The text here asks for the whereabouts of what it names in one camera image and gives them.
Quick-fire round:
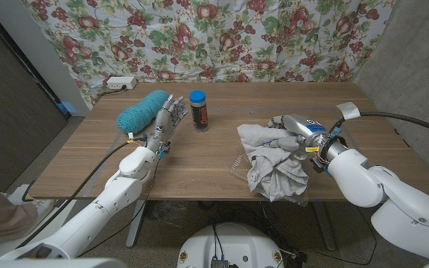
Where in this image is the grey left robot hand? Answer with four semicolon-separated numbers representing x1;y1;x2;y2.
145;94;188;159

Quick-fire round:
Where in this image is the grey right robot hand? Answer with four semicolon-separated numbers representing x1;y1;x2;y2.
266;113;344;161

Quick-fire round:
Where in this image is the grey shirt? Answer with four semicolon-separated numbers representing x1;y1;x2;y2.
236;124;310;203

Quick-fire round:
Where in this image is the teal yarn skein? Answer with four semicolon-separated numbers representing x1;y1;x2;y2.
116;89;170;135

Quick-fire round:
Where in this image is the clear plastic clamshell container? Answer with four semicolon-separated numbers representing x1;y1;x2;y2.
230;148;311;208

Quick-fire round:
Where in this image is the tennis ball can blue lid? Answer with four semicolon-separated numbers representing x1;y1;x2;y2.
188;90;209;133

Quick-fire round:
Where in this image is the white tape tag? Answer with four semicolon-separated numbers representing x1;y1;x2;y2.
336;102;360;120

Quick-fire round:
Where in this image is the white power strip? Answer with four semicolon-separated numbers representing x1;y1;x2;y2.
106;76;138;90

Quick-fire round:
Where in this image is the floral fruit print backdrop cloth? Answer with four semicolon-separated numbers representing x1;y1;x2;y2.
20;0;396;109

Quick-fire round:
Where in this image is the metal table leg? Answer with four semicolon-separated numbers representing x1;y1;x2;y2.
311;200;337;252
125;200;147;249

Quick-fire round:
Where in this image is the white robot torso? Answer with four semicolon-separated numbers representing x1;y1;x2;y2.
176;222;285;268

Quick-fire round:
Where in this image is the dark textured door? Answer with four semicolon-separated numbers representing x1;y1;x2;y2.
0;7;70;193

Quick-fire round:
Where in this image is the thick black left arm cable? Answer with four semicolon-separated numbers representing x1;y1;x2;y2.
15;137;148;249

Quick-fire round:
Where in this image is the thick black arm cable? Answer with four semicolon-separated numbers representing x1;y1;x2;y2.
15;137;148;249
335;111;429;141

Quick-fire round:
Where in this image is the thin black left arm wire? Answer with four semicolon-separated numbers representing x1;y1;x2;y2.
76;156;162;258

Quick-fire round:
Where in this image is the thin black arm wire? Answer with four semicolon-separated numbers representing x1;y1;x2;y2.
313;206;378;267
76;156;162;258

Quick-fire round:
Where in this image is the black power strip cord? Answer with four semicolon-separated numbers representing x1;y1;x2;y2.
94;84;128;100

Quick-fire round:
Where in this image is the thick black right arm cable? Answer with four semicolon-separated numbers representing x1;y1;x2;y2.
335;111;429;141

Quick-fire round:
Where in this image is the thin black right arm wire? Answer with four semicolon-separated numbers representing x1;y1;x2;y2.
313;206;378;267

